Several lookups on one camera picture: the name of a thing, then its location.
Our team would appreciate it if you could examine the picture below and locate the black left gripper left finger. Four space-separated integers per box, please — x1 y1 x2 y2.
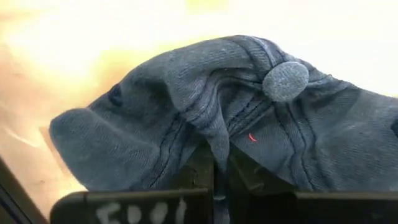
49 141 216 224

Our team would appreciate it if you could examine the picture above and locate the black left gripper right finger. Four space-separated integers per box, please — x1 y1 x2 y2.
228 145 398 224

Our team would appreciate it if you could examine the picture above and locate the blue denim cap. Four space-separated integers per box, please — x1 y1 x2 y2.
49 34 398 224

